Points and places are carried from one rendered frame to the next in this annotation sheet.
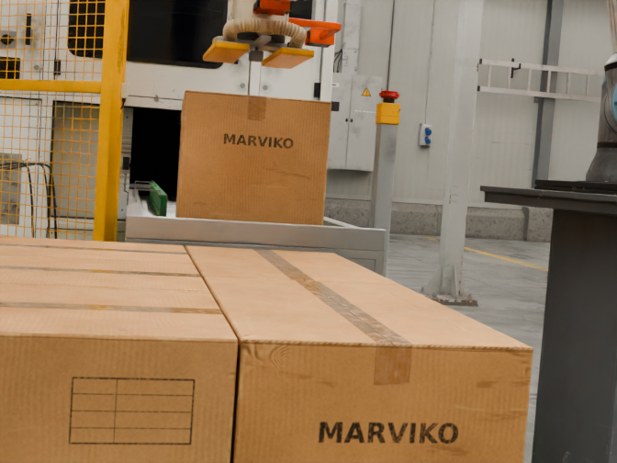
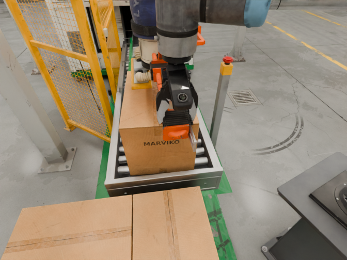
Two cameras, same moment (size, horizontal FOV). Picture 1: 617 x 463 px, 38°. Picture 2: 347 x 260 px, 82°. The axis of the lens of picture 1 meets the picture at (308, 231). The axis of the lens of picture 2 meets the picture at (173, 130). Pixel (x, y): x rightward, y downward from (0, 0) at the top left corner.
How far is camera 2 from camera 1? 189 cm
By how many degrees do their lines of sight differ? 39
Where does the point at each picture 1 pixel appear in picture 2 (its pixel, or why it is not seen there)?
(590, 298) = (322, 246)
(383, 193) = (220, 102)
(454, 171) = not seen: hidden behind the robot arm
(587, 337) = (313, 252)
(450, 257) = (238, 44)
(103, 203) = (105, 107)
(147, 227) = (115, 185)
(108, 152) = (100, 89)
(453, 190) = not seen: hidden behind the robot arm
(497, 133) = not seen: outside the picture
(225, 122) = (143, 138)
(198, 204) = (137, 165)
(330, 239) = (198, 176)
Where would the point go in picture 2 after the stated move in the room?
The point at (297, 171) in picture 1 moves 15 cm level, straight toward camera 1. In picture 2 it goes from (182, 150) to (182, 173)
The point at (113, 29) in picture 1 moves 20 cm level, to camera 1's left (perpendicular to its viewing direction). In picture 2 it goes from (84, 34) to (53, 33)
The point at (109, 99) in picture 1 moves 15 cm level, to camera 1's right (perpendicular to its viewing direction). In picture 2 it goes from (94, 68) to (114, 68)
